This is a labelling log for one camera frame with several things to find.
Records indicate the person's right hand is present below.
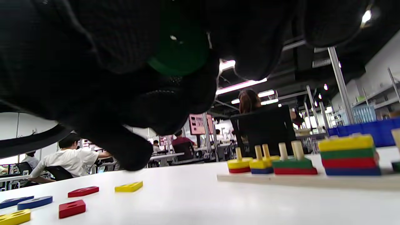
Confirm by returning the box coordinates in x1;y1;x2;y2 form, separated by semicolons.
0;0;375;171

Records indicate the green circle block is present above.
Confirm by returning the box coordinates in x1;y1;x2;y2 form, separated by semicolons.
147;19;210;77

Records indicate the yellow triangle block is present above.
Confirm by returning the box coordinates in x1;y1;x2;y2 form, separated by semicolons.
114;181;144;193

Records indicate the red pentagon block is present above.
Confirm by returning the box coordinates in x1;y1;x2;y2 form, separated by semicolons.
67;186;100;198

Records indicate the red rectangle block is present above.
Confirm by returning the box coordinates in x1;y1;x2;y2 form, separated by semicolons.
58;199;87;219

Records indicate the blue circle block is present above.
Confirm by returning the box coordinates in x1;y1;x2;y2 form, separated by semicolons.
17;196;53;211

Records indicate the blue triangle block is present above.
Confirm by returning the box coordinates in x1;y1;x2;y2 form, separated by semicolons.
0;196;34;209

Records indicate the yellow pentagon block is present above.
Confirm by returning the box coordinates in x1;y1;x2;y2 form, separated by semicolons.
0;209;31;225

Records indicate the yellow circle block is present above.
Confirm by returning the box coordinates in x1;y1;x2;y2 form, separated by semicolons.
227;157;253;169

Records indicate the yellow rectangle block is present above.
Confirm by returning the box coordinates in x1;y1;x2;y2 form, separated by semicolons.
249;155;280;169

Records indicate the blue rectangle block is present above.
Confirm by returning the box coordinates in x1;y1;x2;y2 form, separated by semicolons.
251;167;274;175

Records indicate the wooden board with posts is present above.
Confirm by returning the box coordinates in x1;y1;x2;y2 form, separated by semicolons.
217;128;400;190

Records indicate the green triangle block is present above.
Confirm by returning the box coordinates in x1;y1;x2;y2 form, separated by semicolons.
272;157;313;169

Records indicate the yellow square block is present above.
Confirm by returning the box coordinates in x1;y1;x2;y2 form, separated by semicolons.
318;134;375;152

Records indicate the green square block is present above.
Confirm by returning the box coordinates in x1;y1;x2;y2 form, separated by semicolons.
320;147;377;160

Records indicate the computer monitor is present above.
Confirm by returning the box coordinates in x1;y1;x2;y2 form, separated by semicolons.
188;114;215;136

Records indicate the white plastic basket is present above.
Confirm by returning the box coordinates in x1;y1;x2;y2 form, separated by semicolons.
352;104;377;124

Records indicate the blue plastic crate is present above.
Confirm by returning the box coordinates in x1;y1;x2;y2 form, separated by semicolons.
327;117;400;148

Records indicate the aluminium frame post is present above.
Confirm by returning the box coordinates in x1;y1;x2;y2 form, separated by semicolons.
327;47;356;125

